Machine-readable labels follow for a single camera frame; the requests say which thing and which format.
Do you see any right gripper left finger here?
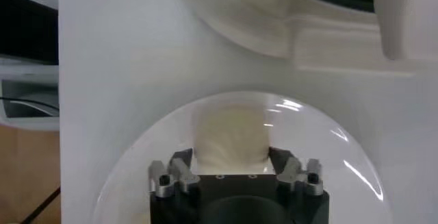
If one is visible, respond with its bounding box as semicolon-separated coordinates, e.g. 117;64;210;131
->
147;147;201;199

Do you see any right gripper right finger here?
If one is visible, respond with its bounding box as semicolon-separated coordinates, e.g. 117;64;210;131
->
268;146;324;197

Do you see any white steamed baozi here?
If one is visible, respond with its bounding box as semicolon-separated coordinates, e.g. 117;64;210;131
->
193;103;271;175

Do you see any black grey robot base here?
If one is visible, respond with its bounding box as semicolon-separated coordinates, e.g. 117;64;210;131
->
0;0;61;131

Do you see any large white plate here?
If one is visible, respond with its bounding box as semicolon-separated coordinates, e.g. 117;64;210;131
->
90;90;394;224

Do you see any cream electric cooker base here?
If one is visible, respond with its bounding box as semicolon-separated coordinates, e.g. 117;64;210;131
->
170;0;438;77

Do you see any black floor cable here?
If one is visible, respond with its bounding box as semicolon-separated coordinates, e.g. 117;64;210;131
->
19;186;62;224

